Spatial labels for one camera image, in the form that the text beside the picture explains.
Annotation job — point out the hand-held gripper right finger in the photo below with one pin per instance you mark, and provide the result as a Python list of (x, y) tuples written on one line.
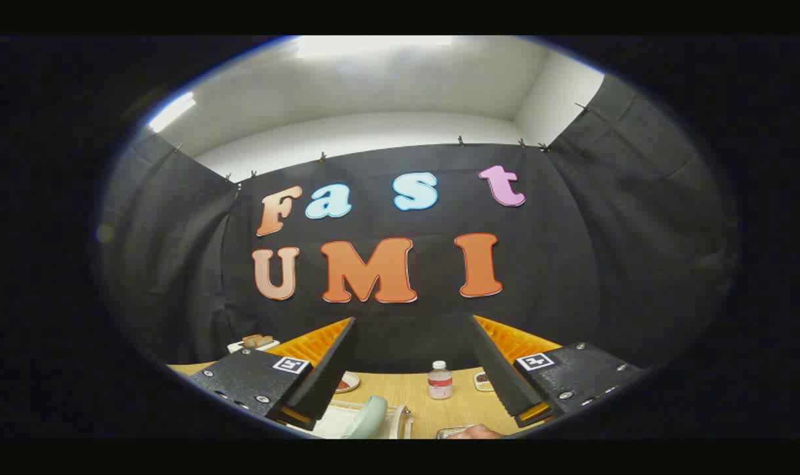
[(498, 373)]

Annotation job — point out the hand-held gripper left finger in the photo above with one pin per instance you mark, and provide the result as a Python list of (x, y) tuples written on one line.
[(330, 376)]

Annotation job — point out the mint green plate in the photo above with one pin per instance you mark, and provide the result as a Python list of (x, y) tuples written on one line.
[(370, 415)]

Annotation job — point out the beige round plate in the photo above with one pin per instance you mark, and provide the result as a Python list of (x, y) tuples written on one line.
[(352, 382)]

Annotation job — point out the white divided tray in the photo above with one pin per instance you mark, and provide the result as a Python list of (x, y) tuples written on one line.
[(482, 386)]

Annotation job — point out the clear plastic water bottle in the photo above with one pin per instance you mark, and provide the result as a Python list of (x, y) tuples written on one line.
[(440, 384)]

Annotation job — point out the white toaster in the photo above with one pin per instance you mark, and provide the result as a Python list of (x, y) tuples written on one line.
[(268, 346)]

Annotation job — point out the toasted bread slice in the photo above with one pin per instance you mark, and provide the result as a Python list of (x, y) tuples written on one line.
[(249, 342), (265, 340)]

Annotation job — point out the ceiling light panel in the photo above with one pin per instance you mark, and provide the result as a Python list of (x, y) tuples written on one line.
[(172, 112), (373, 46)]

